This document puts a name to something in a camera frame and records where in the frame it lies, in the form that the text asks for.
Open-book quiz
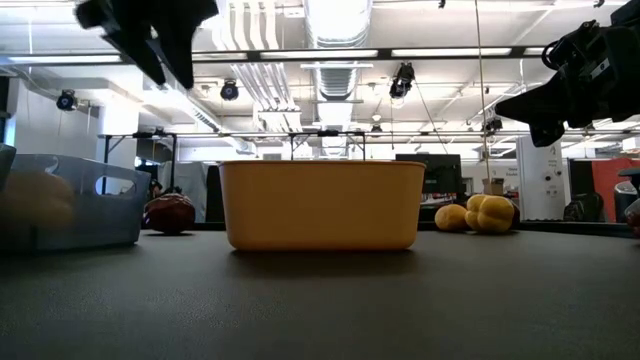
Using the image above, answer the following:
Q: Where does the dark maroon round produce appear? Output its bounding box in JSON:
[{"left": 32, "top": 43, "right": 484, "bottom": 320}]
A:
[{"left": 143, "top": 192, "right": 197, "bottom": 235}]

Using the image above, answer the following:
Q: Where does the white cabinet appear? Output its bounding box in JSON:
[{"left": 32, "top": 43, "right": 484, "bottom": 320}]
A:
[{"left": 516, "top": 135, "right": 572, "bottom": 222}]

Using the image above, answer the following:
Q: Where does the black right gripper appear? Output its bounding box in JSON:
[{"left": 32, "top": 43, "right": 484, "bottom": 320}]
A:
[{"left": 493, "top": 24, "right": 640, "bottom": 149}]

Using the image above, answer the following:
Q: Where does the yellow plastic basket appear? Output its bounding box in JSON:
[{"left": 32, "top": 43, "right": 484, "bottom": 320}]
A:
[{"left": 218, "top": 159, "right": 427, "bottom": 252}]

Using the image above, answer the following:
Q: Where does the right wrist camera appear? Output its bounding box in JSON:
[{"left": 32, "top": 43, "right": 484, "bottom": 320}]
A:
[{"left": 541, "top": 19, "right": 609, "bottom": 72}]

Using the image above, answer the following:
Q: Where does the grey office chair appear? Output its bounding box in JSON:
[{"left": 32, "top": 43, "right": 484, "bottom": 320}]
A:
[{"left": 613, "top": 167, "right": 640, "bottom": 224}]

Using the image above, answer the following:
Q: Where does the red partition wall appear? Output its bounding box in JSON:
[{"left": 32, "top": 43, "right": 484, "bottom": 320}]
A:
[{"left": 591, "top": 158, "right": 640, "bottom": 199}]

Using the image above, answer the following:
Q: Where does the yellow bell pepper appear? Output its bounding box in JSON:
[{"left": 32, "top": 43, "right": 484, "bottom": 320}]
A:
[
  {"left": 464, "top": 193, "right": 516, "bottom": 235},
  {"left": 0, "top": 172, "right": 77, "bottom": 234}
]

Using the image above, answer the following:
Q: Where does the black table mat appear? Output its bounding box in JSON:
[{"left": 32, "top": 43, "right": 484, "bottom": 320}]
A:
[{"left": 0, "top": 227, "right": 640, "bottom": 360}]

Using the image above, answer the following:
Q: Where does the round yellow orange fruit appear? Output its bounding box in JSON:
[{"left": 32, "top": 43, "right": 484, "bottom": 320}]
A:
[{"left": 433, "top": 203, "right": 470, "bottom": 233}]

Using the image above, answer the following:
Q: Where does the white cloth cover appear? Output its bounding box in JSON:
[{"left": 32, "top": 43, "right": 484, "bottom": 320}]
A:
[{"left": 157, "top": 161, "right": 209, "bottom": 224}]

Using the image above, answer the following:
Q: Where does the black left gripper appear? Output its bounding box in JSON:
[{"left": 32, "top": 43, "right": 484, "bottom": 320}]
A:
[{"left": 74, "top": 0, "right": 220, "bottom": 91}]

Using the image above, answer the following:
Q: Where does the thin hanging cable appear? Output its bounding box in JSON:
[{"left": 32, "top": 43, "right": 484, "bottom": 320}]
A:
[{"left": 473, "top": 0, "right": 490, "bottom": 196}]

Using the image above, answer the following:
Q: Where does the translucent grey plastic basket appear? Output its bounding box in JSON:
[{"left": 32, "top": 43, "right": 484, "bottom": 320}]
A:
[{"left": 8, "top": 153, "right": 152, "bottom": 251}]

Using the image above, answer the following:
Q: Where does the black monitor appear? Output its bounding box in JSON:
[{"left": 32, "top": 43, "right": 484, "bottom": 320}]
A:
[{"left": 394, "top": 153, "right": 464, "bottom": 195}]

